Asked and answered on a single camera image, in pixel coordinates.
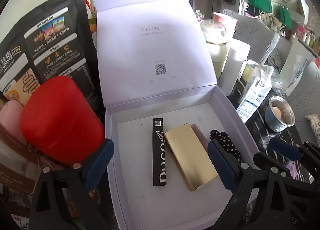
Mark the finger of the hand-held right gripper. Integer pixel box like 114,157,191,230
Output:
253,152,313,185
269,137,320,168

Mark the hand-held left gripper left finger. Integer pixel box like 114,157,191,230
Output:
29,139,115,230

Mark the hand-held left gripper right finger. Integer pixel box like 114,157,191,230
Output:
207,139,293,230

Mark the purple cosmetic box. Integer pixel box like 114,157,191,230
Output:
286,160,314,184

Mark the black polka dot scrunchie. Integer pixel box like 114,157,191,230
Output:
209,130,242,163

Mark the gold box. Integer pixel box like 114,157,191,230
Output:
164,123,219,192

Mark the long black cosmetic box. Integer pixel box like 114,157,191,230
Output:
152,118,167,187

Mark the white gift box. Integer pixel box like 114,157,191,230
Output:
90,0,260,230

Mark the metal bowl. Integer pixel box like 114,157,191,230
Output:
265,95,296,132

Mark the floral cushion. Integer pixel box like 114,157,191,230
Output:
306,114,320,145

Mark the grey leaf pattern chair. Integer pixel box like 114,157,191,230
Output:
285,60,320,125
221,9,280,66

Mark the red canister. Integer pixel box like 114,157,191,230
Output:
21,76,105,165

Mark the white blue milk carton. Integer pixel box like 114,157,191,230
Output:
236,65,274,123

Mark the clear jar of brown granules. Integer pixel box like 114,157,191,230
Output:
0,122,44,195

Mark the beige tape roll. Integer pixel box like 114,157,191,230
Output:
241,61,260,84

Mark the white paper towel roll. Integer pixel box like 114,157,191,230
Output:
226,40,251,96

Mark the pink cylinder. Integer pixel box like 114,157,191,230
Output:
0,100,25,140

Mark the shelf of bottles and jars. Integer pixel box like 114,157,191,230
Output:
287,24,320,56

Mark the white blender jar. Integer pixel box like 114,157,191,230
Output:
200,19,234,79

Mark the black printed food bag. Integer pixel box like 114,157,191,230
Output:
0,0,100,111

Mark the stack of pink paper cups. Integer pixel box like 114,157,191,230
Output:
212,12,238,33

